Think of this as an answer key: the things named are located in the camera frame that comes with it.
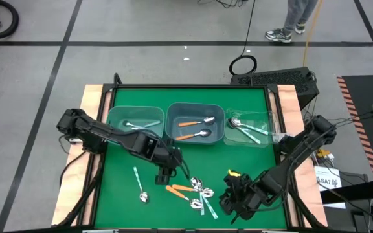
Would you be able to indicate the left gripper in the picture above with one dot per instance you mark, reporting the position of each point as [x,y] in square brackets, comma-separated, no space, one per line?
[168,157]

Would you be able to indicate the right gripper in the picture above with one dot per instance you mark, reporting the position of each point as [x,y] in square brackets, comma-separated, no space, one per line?
[248,192]

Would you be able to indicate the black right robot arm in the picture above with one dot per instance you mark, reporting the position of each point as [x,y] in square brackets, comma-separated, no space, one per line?
[303,155]

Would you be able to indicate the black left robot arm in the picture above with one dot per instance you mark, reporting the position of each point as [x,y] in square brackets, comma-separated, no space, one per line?
[108,136]

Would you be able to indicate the pile of spoons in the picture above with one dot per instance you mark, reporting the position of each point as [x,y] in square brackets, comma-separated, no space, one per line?
[211,210]

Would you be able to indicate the yellow tape tag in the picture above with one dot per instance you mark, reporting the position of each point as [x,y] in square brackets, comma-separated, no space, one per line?
[234,173]

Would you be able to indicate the green table mat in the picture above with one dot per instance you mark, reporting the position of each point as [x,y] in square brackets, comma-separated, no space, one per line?
[125,210]

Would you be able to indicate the blue-grey plastic bin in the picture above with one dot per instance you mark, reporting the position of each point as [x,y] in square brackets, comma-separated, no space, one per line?
[193,110]

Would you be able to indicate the light teal plastic bin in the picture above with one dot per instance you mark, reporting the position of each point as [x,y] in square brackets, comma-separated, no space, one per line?
[131,113]

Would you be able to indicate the white SA7 label sheet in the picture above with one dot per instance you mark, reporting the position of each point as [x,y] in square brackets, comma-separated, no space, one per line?
[327,181]

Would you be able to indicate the clear plastic bin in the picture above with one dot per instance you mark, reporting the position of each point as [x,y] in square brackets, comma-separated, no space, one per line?
[267,116]

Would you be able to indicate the yellow power plug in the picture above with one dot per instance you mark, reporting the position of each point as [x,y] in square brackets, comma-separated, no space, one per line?
[324,154]

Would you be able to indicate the black perforated computer tower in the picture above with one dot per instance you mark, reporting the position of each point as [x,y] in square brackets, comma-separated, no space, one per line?
[270,77]

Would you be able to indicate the black hazard-striped ramp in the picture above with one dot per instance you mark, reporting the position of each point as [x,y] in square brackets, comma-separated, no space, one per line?
[361,90]

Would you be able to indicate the person's shoe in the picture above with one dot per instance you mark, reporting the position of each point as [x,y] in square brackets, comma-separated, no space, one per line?
[300,28]
[278,35]

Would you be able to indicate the person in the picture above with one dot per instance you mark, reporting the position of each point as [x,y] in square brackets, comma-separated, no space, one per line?
[295,13]

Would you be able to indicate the black metal table frame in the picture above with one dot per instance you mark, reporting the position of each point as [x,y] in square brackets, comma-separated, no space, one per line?
[189,86]

